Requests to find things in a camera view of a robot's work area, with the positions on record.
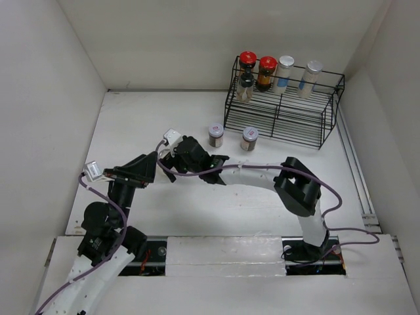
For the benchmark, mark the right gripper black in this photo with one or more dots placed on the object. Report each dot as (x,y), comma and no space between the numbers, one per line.
(172,161)

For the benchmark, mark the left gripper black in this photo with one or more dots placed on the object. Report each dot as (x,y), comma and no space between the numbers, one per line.
(137,172)

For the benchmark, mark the black cap beige spice bottle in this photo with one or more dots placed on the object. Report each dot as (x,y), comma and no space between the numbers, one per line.
(244,90)

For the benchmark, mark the red lid sauce jar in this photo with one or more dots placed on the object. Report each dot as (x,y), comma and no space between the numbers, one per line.
(267,66)
(247,60)

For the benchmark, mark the silver lid bead bottle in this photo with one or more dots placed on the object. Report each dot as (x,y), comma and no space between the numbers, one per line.
(309,78)
(283,72)

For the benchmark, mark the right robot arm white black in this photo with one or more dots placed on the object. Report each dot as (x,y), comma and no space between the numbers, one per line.
(296,186)

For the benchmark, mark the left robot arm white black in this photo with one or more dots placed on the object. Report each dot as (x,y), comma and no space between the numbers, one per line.
(109,243)

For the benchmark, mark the clear glass jar silver rim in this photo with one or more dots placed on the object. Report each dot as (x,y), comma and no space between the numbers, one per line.
(165,153)

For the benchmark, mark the white lid dark sauce jar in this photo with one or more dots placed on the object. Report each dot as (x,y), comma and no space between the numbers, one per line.
(216,133)

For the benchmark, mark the white lid brown sauce jar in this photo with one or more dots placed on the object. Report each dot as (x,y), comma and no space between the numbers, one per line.
(249,138)

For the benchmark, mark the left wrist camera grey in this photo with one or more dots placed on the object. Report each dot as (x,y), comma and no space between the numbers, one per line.
(92,171)

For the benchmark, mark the black wire rack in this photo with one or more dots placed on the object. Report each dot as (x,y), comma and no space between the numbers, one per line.
(288,117)

